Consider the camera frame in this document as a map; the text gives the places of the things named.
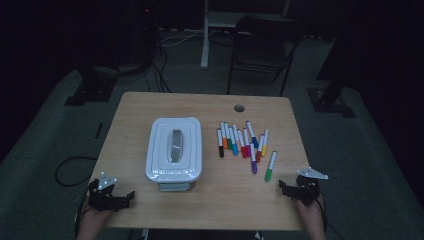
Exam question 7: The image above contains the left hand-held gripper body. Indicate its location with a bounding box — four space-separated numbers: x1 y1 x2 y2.
87 171 118 213

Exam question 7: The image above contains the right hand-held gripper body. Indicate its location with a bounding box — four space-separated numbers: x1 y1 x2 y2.
292 167 329 206

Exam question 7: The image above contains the green cap marker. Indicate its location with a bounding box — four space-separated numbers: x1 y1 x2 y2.
264 150 278 183

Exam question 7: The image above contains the orange-red cap marker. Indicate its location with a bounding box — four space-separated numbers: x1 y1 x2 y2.
255 133 265 164

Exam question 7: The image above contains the yellow cap marker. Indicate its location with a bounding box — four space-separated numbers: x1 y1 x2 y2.
261 129 270 158

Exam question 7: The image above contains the transparent grey storage box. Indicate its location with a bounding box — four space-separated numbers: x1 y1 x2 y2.
156 179 198 193

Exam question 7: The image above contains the white box lid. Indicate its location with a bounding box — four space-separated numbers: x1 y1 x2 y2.
145 116 203 184

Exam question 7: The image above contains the light blue cap marker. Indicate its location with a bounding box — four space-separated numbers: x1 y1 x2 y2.
228 127 240 157

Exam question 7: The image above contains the bunch of coloured markers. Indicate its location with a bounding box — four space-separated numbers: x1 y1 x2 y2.
215 121 252 160

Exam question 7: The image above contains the person's left hand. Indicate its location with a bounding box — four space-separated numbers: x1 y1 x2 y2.
81 204 113 228

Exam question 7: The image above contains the person's right hand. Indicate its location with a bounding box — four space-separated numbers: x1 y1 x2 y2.
295 196 327 228

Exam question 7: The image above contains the black stand base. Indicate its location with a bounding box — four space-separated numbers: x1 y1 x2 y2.
64 64 118 107
306 86 357 118

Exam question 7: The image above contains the black folding chair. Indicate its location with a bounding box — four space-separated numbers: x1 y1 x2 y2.
227 14 306 98

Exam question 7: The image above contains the dark equipment rack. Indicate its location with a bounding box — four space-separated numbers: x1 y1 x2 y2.
131 0 159 68

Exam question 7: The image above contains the right hand-held gripper cable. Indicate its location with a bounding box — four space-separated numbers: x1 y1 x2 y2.
313 184 344 240

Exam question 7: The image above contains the black looped floor cable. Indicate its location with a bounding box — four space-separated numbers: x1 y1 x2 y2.
54 155 98 188

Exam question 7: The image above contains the black floor cable bundle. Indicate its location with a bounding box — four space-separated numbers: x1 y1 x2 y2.
114 46 173 94

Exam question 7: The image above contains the white floor cable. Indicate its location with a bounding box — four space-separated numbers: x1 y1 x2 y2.
160 29 205 47

